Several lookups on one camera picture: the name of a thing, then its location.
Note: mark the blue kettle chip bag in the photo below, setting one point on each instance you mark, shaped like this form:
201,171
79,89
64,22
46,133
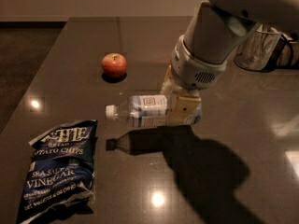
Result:
61,171

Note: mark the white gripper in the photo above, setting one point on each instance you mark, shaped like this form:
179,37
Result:
193,69

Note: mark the red apple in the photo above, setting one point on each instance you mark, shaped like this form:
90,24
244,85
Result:
114,65

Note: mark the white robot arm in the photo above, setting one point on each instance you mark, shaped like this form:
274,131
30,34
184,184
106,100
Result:
200,55

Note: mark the clear plastic water bottle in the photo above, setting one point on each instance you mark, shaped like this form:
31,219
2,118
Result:
141,111

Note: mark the metal mesh cup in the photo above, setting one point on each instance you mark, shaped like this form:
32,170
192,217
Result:
254,54

